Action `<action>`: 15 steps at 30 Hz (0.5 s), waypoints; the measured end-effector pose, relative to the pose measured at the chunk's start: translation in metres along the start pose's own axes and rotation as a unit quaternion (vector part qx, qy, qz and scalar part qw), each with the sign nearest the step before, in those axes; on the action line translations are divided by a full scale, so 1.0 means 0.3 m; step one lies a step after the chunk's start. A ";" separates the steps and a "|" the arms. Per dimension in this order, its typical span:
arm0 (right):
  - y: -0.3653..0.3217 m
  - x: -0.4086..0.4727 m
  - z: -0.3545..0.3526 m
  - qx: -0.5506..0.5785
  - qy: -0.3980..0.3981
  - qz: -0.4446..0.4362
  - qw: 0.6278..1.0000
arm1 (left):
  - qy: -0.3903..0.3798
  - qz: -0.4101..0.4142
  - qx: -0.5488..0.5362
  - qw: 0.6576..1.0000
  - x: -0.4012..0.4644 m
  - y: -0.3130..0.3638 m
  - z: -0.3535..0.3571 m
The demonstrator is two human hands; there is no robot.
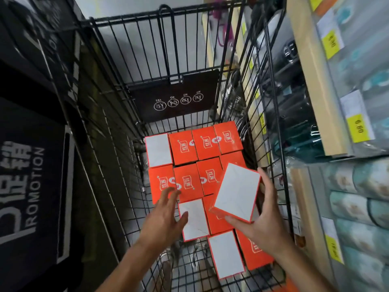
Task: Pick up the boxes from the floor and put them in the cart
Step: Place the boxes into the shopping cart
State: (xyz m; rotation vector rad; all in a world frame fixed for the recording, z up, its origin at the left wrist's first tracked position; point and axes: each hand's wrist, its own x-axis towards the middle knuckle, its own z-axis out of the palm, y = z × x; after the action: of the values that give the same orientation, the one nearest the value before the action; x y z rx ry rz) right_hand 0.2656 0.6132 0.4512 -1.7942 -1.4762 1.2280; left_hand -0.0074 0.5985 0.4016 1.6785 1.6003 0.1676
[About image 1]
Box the person's right hand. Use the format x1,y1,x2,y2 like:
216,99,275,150
225,167,294,258

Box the person's left hand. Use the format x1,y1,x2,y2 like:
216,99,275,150
138,187,189,251

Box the row of teal tissue packs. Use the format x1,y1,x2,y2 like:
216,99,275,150
322,157,389,292

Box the person's right forearm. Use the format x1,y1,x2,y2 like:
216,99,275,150
272,238,336,292

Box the black wire shopping cart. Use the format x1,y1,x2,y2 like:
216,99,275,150
71,0,297,292

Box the person's left forearm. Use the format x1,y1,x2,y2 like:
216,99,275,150
96,236,166,292

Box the yellow white price label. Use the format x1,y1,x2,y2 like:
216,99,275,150
316,9,346,60
340,89,376,144
321,217,344,265

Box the black cart sign plate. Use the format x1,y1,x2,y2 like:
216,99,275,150
129,69,220,123

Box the stack of pale tissue packs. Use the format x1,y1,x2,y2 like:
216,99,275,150
313,0,389,157

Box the black display stand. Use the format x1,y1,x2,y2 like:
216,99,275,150
0,0,122,292

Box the dark packaged goods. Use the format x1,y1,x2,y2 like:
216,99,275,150
252,0,324,163

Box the group of orange boxes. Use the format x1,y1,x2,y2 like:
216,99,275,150
144,121,275,281

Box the pink hanging item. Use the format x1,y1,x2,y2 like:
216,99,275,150
212,0,235,47

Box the orange white carton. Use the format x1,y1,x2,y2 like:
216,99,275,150
210,162,262,224

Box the wooden shelf board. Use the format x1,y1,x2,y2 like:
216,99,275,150
290,166,336,281
286,0,354,157

